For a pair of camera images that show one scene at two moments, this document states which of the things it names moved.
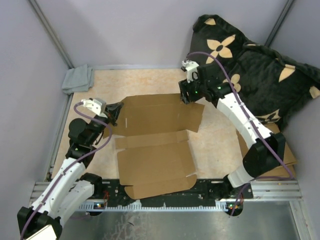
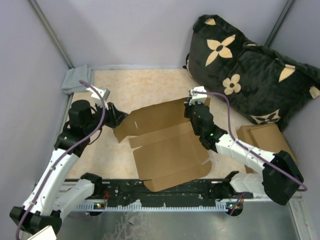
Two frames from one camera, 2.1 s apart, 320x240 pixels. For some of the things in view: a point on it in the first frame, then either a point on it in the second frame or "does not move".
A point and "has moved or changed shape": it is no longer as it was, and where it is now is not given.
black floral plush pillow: [267, 81] does not move
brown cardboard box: [151, 137] has moved or changed shape
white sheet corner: [47, 233] does not move
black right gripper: [186, 95] → [187, 107]
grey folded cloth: [78, 79] does not move
